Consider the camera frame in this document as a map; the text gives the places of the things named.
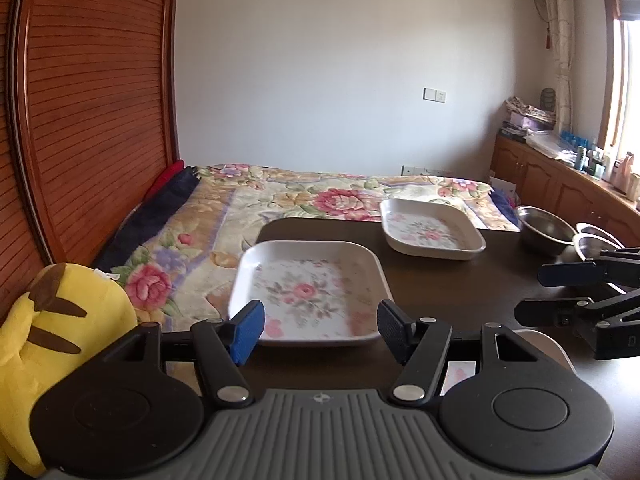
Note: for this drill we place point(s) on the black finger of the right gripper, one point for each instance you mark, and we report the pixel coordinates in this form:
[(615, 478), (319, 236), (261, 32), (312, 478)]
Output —
[(564, 312)]

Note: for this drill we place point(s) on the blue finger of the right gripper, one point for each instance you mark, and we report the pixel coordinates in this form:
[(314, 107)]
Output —
[(575, 272)]

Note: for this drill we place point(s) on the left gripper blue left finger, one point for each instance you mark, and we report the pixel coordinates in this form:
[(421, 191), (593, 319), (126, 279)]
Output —
[(221, 348)]

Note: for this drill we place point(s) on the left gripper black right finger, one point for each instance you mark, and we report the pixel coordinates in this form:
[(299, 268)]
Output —
[(420, 347)]

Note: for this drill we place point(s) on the medium steel bowl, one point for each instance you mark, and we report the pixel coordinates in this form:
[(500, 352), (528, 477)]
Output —
[(587, 228)]

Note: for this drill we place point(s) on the small steel bowl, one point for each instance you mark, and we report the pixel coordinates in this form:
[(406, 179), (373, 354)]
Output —
[(544, 232)]

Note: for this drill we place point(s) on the floral square plate back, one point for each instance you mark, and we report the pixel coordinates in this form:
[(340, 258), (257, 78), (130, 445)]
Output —
[(430, 230)]

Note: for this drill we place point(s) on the large steel bowl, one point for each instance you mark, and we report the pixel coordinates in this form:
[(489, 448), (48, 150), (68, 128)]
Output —
[(589, 246)]

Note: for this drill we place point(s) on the floral bedspread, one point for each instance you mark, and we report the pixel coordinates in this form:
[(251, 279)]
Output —
[(185, 273)]

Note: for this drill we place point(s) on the wooden low cabinet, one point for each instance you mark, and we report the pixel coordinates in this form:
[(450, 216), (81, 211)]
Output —
[(575, 197)]

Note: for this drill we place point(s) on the white paper box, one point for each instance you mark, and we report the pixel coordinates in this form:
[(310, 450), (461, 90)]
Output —
[(506, 189)]

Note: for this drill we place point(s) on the blue tube bottle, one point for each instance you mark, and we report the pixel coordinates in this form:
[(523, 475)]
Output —
[(580, 158)]

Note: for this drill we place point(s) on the clear plastic bag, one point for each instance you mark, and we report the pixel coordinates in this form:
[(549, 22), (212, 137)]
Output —
[(546, 142)]

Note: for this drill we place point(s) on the yellow plush toy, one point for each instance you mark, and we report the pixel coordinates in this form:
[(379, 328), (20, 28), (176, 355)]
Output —
[(66, 316)]

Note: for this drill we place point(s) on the red and navy pillows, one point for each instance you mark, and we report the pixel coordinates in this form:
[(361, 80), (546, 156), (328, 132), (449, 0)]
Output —
[(168, 193)]

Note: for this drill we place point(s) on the wooden louvered wardrobe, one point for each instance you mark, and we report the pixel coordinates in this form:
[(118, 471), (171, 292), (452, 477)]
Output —
[(87, 125)]

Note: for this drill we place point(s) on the patterned curtain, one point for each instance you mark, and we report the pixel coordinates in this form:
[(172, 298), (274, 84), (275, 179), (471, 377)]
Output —
[(561, 20)]

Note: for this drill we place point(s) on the wall outlet strip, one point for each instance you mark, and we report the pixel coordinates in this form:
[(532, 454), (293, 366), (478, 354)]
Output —
[(407, 171)]

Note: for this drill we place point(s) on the wall light switch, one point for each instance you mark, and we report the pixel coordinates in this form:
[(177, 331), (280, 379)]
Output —
[(433, 95)]

